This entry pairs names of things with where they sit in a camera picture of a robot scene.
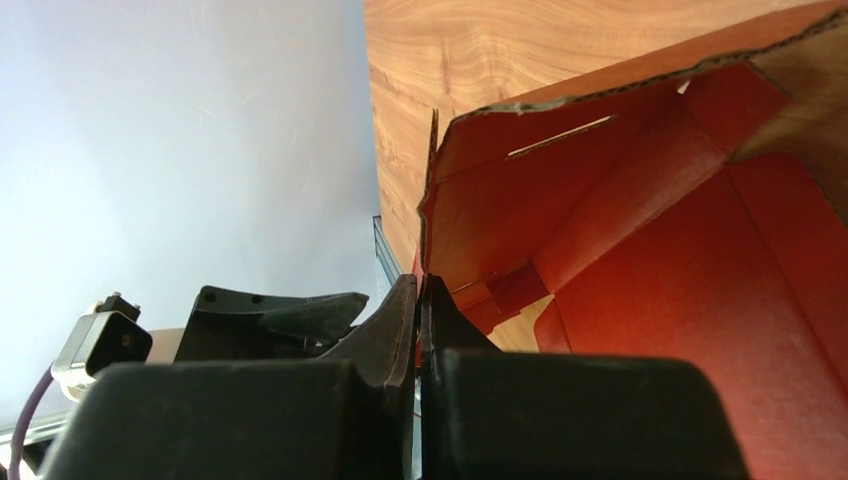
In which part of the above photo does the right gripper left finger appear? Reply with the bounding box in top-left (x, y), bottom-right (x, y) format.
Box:
top-left (44, 275), bottom-right (418, 480)

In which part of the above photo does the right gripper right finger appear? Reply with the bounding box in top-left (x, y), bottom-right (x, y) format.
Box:
top-left (420, 274), bottom-right (749, 479)

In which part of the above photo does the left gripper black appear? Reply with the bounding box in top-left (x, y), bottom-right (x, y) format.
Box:
top-left (175, 286), bottom-right (369, 362)

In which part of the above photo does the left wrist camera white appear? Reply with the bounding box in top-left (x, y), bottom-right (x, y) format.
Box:
top-left (50, 292), bottom-right (153, 403)

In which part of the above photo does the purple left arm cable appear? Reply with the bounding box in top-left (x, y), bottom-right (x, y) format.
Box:
top-left (6, 364), bottom-right (58, 480)

